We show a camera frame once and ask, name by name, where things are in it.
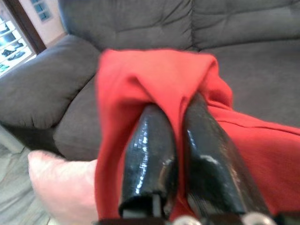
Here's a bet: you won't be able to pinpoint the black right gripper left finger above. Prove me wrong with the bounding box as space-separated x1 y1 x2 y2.
118 104 178 219

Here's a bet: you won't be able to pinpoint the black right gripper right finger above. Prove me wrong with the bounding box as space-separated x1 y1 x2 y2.
183 92 270 218

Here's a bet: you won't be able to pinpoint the red fabric pillow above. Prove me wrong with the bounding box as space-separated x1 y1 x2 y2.
94 48 300 221

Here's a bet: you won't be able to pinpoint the pink fabric pillow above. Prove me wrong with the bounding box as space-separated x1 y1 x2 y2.
27 150 99 225

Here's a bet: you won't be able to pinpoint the large grey fabric sofa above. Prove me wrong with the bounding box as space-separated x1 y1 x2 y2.
0 0 300 162

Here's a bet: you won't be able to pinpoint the dark shoes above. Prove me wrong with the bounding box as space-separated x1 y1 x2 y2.
1 48 26 61

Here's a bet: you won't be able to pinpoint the blue glass block window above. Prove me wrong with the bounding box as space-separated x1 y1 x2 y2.
30 0 53 23

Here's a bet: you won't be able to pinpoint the white window grille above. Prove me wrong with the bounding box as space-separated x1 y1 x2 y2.
0 14 38 77

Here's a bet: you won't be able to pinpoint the brown wooden door frame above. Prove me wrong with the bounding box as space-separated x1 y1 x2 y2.
3 0 47 55

